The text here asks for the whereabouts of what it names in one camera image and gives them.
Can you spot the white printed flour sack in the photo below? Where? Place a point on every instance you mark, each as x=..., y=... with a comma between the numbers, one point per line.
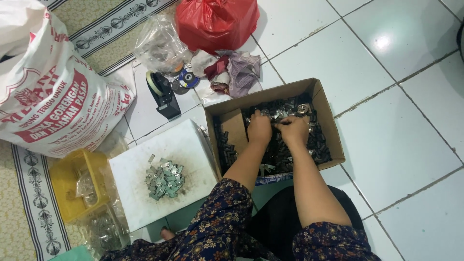
x=50, y=90

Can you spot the red plastic bag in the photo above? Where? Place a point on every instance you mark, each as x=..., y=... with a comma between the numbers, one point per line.
x=215, y=21

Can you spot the heap of black small parts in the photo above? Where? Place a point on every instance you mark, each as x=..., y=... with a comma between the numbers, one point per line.
x=319, y=145

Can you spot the grey grinding disc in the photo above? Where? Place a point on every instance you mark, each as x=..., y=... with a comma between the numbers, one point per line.
x=178, y=88

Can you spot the white square board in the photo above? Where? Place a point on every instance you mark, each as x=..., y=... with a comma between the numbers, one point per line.
x=170, y=145

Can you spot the person's foot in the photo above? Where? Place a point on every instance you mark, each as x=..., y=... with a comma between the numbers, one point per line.
x=167, y=234

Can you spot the person's right hand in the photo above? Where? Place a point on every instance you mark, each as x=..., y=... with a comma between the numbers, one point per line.
x=295, y=132

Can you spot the green floor sheet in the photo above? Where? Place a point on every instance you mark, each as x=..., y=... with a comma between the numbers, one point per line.
x=185, y=217

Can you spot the round metal fitting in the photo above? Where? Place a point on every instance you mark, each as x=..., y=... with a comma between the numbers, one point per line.
x=302, y=108

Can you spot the clear bag of metal parts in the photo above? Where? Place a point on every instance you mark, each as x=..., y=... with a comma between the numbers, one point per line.
x=103, y=228

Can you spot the person's left hand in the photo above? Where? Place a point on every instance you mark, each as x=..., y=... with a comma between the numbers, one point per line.
x=259, y=130

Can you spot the black tape dispenser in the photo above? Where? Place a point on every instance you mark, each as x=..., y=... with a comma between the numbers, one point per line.
x=166, y=98

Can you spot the heap of cloth rags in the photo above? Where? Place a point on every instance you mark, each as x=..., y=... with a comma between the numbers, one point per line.
x=235, y=72

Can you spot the person's floral dress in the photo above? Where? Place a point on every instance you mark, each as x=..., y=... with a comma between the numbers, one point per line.
x=217, y=224

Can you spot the person's left fingers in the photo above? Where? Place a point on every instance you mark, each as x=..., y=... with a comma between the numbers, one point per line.
x=258, y=115

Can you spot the small clear plastic bag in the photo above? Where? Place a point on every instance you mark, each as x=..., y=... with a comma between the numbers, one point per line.
x=86, y=188

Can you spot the patterned woven floor mat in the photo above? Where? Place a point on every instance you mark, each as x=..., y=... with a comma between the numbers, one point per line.
x=21, y=203

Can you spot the blue printed sheet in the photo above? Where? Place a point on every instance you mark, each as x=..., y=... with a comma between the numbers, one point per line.
x=275, y=178

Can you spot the blue grinding disc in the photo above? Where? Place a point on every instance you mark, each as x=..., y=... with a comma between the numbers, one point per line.
x=189, y=78

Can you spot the yellow plastic basket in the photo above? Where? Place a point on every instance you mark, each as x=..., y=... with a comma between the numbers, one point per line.
x=63, y=188

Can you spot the black cloth cushion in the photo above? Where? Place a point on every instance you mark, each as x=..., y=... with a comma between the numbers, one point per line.
x=275, y=217

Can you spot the person's right fingers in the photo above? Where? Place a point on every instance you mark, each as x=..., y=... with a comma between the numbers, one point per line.
x=284, y=122

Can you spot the heap of metal clips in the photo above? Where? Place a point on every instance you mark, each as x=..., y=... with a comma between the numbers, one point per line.
x=165, y=179

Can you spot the brown cardboard box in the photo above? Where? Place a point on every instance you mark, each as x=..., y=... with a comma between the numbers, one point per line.
x=326, y=119

